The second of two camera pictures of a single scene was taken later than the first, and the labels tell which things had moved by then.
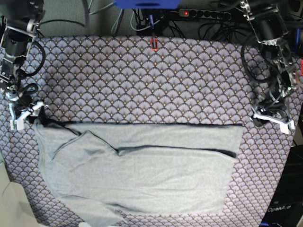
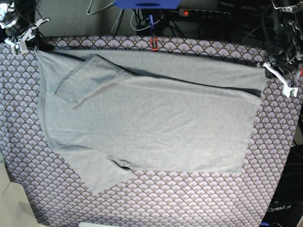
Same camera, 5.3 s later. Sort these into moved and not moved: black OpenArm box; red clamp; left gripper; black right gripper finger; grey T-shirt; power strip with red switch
Moved: black right gripper finger; left gripper; grey T-shirt
Not moved: red clamp; black OpenArm box; power strip with red switch
